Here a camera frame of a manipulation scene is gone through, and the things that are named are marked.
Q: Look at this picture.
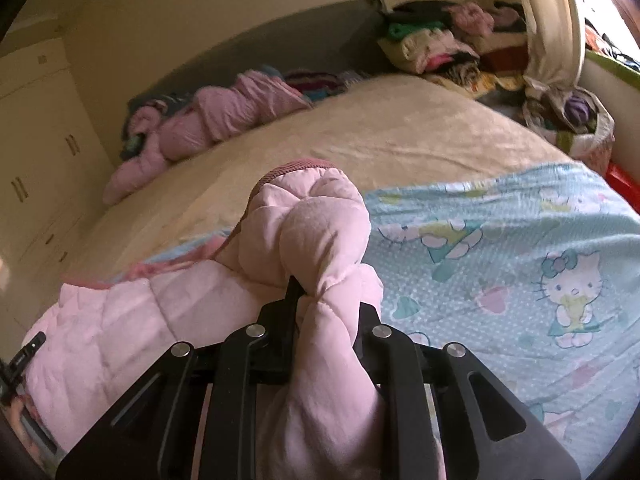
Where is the beige bed sheet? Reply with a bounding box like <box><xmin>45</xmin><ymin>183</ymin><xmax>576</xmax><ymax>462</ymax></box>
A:
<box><xmin>63</xmin><ymin>75</ymin><xmax>569</xmax><ymax>284</ymax></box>

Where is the blue cartoon print blanket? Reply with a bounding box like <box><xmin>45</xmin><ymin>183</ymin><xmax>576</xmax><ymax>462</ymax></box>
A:
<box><xmin>112</xmin><ymin>160</ymin><xmax>640</xmax><ymax>476</ymax></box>

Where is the pile of folded clothes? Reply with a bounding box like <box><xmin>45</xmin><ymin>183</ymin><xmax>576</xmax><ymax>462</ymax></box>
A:
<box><xmin>378</xmin><ymin>0</ymin><xmax>528</xmax><ymax>102</ymax></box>

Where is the dark grey headboard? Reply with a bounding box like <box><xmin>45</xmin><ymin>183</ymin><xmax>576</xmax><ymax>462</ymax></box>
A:
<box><xmin>127</xmin><ymin>0</ymin><xmax>390</xmax><ymax>110</ymax></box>

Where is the cream wardrobe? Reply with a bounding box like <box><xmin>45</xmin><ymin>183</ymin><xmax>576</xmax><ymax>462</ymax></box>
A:
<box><xmin>1</xmin><ymin>39</ymin><xmax>113</xmax><ymax>327</ymax></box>

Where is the cream curtain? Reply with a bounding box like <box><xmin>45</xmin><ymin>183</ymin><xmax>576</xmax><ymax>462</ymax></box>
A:
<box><xmin>521</xmin><ymin>0</ymin><xmax>586</xmax><ymax>87</ymax></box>

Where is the dark striped folded garment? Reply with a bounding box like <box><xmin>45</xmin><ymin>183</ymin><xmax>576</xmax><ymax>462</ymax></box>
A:
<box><xmin>284</xmin><ymin>70</ymin><xmax>363</xmax><ymax>103</ymax></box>

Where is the plastic bag of clothes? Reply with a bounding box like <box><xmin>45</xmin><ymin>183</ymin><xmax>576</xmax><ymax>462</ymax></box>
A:
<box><xmin>523</xmin><ymin>82</ymin><xmax>615</xmax><ymax>177</ymax></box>

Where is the red box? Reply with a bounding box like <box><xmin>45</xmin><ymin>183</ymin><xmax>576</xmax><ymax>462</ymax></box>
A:
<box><xmin>605</xmin><ymin>162</ymin><xmax>640</xmax><ymax>212</ymax></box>

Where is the light pink quilted jacket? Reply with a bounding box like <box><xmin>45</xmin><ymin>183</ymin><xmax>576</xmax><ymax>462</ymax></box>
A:
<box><xmin>25</xmin><ymin>162</ymin><xmax>384</xmax><ymax>479</ymax></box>

